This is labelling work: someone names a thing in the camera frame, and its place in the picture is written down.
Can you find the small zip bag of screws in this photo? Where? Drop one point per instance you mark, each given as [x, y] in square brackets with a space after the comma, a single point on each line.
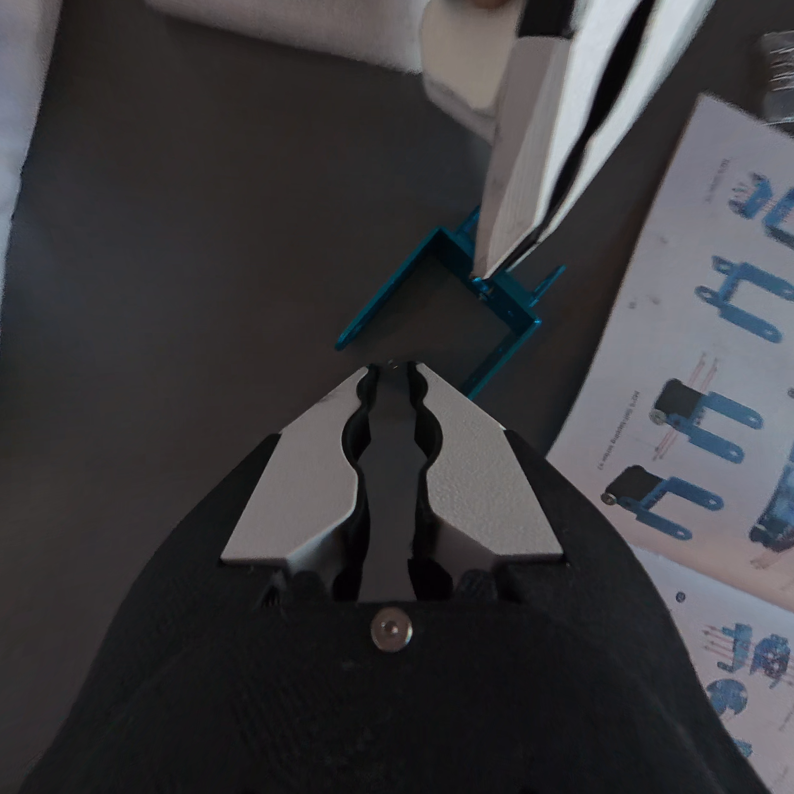
[778, 80]

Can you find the blue metal U bracket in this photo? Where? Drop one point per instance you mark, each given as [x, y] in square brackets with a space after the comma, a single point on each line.
[551, 280]
[518, 316]

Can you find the white foam packing block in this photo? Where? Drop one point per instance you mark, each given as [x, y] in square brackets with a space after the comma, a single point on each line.
[279, 25]

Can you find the assembly instruction booklet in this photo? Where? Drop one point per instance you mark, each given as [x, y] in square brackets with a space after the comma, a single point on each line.
[682, 310]

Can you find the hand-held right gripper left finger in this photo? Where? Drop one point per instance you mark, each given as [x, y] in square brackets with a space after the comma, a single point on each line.
[298, 490]

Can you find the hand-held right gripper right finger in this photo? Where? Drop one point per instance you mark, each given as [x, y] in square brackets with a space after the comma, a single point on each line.
[490, 496]

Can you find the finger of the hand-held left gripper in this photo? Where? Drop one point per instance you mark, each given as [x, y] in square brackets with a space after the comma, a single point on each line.
[657, 62]
[527, 155]

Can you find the dark grey desk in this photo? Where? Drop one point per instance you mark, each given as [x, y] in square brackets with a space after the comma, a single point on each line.
[186, 248]

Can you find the person's left hand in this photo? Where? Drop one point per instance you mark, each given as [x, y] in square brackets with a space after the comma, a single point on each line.
[490, 3]

